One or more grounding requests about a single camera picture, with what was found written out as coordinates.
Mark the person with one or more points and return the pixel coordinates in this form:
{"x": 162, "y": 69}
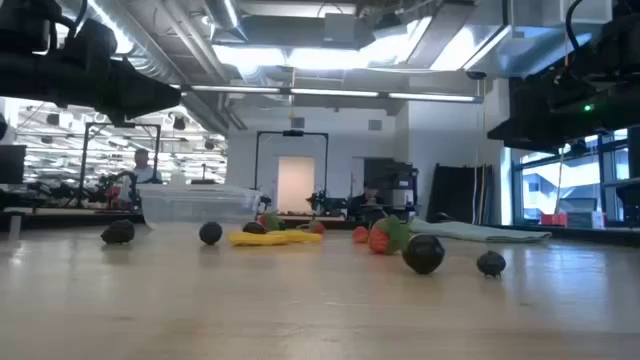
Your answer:
{"x": 367, "y": 197}
{"x": 145, "y": 172}

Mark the black background robot arm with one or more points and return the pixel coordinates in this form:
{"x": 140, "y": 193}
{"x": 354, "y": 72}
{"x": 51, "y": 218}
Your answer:
{"x": 325, "y": 204}
{"x": 265, "y": 202}

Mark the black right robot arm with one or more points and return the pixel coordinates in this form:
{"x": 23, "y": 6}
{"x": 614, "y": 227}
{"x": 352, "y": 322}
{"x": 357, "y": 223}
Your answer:
{"x": 622, "y": 30}

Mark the black curtain panel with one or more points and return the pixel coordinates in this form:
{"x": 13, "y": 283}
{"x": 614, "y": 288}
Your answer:
{"x": 455, "y": 192}

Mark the clear plastic tupperware container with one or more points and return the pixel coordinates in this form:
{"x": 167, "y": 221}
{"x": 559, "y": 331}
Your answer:
{"x": 200, "y": 205}

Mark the black hanging spotlight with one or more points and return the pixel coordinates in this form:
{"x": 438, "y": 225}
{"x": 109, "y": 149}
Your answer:
{"x": 179, "y": 123}
{"x": 52, "y": 119}

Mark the grey wall vent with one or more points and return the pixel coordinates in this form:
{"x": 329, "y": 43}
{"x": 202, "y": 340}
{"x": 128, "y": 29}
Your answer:
{"x": 298, "y": 123}
{"x": 375, "y": 125}

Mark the red box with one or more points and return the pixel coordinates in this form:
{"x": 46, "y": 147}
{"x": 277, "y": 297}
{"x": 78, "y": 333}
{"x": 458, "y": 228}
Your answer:
{"x": 553, "y": 220}

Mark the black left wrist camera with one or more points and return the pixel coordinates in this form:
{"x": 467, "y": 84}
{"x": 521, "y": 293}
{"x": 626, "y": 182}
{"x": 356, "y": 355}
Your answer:
{"x": 90, "y": 42}

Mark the black stand pole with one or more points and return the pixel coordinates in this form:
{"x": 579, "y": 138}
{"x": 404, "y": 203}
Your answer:
{"x": 635, "y": 175}

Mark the white door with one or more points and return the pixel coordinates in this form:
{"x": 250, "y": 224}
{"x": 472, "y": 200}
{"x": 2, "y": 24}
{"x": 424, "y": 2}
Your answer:
{"x": 295, "y": 182}

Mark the black background robot arms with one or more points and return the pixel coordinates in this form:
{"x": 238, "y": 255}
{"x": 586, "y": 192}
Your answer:
{"x": 112, "y": 182}

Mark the small red toy strawberry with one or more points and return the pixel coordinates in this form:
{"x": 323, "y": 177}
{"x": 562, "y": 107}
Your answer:
{"x": 360, "y": 235}

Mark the large window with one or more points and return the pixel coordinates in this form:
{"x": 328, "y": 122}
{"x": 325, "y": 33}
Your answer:
{"x": 575, "y": 185}

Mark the grey ceiling box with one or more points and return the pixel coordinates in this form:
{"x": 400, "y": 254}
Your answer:
{"x": 340, "y": 27}

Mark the dark toy berry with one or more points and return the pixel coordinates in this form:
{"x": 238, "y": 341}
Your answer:
{"x": 254, "y": 228}

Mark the shiny silver round duct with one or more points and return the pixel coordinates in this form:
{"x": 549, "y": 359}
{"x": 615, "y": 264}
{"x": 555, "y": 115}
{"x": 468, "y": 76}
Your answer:
{"x": 225, "y": 17}

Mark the large red toy strawberry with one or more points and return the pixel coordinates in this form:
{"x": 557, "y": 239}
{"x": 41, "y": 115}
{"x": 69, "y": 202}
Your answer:
{"x": 379, "y": 240}

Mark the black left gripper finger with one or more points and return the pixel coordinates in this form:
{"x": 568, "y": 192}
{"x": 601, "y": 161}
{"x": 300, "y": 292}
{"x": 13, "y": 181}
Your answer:
{"x": 145, "y": 109}
{"x": 142, "y": 87}

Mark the black metal frame rig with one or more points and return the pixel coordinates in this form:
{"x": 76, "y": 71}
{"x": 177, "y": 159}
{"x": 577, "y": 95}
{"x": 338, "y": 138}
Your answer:
{"x": 292, "y": 133}
{"x": 158, "y": 145}

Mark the grey white box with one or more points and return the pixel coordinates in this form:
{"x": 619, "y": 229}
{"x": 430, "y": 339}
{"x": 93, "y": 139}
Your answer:
{"x": 585, "y": 220}

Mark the teal folded cloth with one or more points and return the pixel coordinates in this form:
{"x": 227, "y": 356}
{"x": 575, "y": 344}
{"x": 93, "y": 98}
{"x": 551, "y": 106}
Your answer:
{"x": 475, "y": 231}

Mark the large dark round toy fruit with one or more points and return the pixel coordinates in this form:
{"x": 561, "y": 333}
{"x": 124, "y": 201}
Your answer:
{"x": 423, "y": 254}

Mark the dome security camera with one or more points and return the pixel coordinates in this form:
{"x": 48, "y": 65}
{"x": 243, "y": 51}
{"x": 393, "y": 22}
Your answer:
{"x": 476, "y": 75}

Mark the short grey post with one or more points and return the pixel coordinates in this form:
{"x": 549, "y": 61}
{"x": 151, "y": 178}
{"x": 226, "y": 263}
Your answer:
{"x": 15, "y": 227}

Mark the small dark toy blueberry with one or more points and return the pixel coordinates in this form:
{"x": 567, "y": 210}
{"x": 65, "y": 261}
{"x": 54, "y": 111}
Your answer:
{"x": 491, "y": 263}

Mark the dark round toy blueberry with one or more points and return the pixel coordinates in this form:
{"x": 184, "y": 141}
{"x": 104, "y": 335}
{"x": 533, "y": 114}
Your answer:
{"x": 210, "y": 233}

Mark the black monitor screen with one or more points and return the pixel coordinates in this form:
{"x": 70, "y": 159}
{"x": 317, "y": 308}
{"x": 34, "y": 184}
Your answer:
{"x": 12, "y": 165}

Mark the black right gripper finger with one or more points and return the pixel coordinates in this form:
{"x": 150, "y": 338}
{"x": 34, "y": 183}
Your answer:
{"x": 530, "y": 135}
{"x": 550, "y": 110}

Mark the long ceiling light bar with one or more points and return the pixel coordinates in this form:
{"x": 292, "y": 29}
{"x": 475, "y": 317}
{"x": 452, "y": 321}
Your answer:
{"x": 335, "y": 93}

